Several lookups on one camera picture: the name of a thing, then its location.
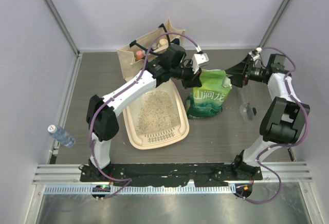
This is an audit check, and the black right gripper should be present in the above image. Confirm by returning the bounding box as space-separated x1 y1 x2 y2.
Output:
225 55 266 88

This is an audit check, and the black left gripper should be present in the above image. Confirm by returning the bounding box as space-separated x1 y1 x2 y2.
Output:
171 60 203 90

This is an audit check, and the green litter bag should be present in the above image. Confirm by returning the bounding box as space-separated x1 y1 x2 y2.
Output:
185 69 232 119

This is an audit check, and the clear plastic scoop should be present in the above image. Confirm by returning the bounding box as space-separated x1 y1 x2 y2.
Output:
239 88 252 121

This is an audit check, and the black bag clip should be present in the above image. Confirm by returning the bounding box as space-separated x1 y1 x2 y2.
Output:
247 107 257 121

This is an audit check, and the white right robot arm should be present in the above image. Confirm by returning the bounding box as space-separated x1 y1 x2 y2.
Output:
226 50 310 180

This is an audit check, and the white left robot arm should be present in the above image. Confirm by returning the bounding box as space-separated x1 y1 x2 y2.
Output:
86 44 209 182

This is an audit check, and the cat litter pile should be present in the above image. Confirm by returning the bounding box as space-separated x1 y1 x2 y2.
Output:
136 90 180 135

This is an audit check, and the cream plastic litter box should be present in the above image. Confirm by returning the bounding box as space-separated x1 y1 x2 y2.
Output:
123 80 189 150

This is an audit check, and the beige capped bottle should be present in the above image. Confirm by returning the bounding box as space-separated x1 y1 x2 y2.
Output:
158 39 168 48

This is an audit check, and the pink capped bottle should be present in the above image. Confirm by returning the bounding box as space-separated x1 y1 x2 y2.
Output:
135 50 144 62

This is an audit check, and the beige canvas tote bag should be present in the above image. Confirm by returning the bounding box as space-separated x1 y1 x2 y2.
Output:
117 19 186 81

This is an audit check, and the clear water bottle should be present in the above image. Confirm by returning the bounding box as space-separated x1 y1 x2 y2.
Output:
47 125 75 147

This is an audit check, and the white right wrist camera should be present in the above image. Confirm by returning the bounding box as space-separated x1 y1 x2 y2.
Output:
248 47 263 61

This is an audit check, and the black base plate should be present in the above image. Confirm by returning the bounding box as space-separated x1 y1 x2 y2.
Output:
79 162 263 188

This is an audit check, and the perforated cable duct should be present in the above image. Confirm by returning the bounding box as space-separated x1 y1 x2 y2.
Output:
44 183 236 195

